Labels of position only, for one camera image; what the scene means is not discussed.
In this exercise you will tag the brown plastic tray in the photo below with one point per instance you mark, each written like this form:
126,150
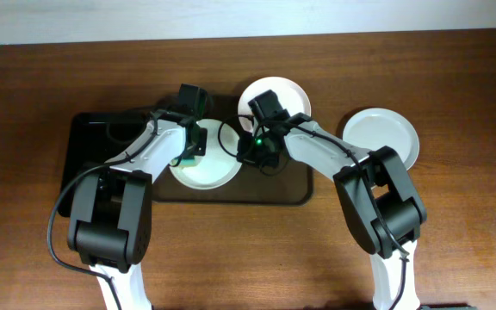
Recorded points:
291,184

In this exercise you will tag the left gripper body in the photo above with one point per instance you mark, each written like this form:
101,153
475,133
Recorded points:
202,145

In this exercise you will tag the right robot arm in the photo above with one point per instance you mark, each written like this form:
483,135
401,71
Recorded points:
382,208

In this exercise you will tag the black plastic tray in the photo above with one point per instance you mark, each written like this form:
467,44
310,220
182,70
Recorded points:
97,137

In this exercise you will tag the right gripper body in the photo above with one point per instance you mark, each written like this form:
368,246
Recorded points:
257,149

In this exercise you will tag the white plate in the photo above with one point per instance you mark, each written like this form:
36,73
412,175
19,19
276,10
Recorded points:
212,170
373,128
289,92

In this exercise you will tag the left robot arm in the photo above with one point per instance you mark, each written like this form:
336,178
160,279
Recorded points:
111,208

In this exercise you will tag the green sponge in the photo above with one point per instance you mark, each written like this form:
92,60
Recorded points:
183,162

